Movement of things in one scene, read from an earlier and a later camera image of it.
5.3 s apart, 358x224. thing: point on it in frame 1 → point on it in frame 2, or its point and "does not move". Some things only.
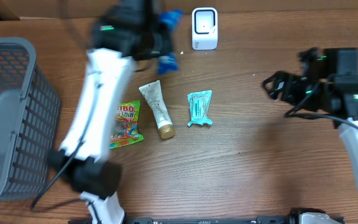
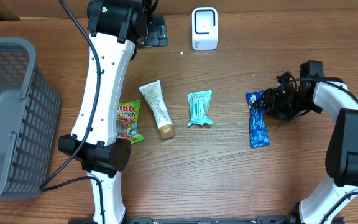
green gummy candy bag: x=125 y=130 does not move
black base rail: x=199 y=220 does not move
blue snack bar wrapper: x=167 y=62 → x=259 y=131
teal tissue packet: x=200 y=107 does not move
